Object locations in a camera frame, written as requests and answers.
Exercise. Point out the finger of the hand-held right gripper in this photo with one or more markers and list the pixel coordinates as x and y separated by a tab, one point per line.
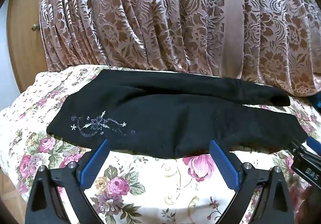
296	147
313	142

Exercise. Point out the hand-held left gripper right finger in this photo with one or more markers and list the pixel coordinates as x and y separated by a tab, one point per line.
223	163

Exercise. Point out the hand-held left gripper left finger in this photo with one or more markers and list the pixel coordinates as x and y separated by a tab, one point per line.
96	161

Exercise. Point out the black embroidered pants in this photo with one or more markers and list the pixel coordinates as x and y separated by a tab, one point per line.
163	123

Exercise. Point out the blue object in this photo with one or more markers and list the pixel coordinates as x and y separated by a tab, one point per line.
316	103

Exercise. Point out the floral bedspread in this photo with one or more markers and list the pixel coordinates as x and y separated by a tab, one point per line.
155	189

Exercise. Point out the wooden door with knob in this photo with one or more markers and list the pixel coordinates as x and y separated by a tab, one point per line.
23	38

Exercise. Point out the plain pink curtain band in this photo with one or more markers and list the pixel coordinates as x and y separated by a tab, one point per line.
232	18

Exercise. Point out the metal cabinet knob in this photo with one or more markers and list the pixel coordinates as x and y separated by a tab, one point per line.
33	28

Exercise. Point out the brown floral curtain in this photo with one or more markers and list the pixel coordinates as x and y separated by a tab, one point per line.
150	18

